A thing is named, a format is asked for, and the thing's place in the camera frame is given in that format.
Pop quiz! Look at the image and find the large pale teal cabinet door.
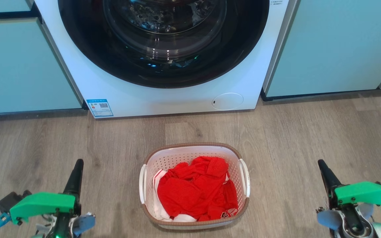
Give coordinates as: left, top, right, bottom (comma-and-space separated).
0, 18, 83, 115

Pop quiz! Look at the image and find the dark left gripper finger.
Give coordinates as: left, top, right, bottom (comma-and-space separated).
63, 159, 84, 199

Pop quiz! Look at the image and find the blue energy label sticker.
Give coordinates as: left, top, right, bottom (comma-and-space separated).
86, 99, 114, 118

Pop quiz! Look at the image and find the round white filter cover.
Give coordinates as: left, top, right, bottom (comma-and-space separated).
212, 93, 244, 111

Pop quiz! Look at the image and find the white garment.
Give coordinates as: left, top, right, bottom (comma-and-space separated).
153, 169, 197, 222

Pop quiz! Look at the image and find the round black glass washer door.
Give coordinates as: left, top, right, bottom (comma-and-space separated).
58, 0, 270, 89

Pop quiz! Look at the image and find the white front-load washing machine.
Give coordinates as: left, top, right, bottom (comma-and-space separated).
34, 0, 301, 119

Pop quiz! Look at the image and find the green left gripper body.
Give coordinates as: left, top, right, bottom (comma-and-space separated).
9, 192, 82, 226

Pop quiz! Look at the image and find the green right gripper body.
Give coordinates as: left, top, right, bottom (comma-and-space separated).
329, 181, 381, 214

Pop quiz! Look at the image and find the white perforated laundry basket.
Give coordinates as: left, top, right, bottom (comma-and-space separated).
139, 142, 251, 230

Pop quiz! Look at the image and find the wide pale teal cabinet panel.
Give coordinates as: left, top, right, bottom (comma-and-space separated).
264, 0, 381, 98

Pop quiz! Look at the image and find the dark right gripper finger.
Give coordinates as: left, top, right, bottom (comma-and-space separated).
317, 159, 343, 199

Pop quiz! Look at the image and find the small pale teal cabinet drawer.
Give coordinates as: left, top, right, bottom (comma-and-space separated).
0, 0, 35, 14

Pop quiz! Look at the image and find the red mesh jersey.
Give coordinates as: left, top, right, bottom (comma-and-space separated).
157, 156, 239, 221

